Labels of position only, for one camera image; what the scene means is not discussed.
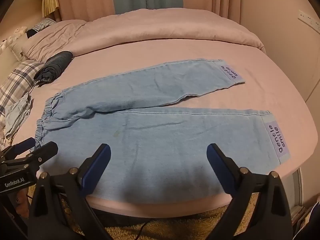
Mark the pink duvet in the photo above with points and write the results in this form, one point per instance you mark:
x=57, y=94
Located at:
x=162, y=27

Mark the crumpled pale blue cloth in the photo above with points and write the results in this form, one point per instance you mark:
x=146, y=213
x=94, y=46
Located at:
x=17, y=115

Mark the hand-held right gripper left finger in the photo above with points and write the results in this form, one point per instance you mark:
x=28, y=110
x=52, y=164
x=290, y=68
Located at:
x=100, y=166

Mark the shaggy beige rug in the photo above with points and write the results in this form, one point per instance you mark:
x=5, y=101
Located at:
x=180, y=226

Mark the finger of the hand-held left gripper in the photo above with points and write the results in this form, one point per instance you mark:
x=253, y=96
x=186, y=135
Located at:
x=42, y=152
x=22, y=146

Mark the white plush toy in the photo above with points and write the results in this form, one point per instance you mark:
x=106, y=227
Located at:
x=13, y=38

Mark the light blue denim pants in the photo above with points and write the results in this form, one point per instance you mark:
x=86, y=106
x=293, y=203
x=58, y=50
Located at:
x=150, y=142

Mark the white wall socket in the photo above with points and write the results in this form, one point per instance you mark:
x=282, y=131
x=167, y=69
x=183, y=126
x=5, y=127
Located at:
x=310, y=20

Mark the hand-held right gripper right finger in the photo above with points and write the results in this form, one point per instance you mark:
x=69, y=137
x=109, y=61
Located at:
x=217, y=167

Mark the stack of books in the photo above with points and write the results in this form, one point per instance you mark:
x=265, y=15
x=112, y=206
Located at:
x=306, y=216

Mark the pink pillow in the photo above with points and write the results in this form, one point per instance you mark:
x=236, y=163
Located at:
x=52, y=38

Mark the plaid cloth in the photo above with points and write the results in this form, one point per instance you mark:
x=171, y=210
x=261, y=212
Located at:
x=18, y=80

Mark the dark blue folded cloth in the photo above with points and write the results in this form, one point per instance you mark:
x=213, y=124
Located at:
x=53, y=63

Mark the checked pillow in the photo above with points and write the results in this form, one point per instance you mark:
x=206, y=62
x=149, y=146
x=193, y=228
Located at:
x=43, y=25

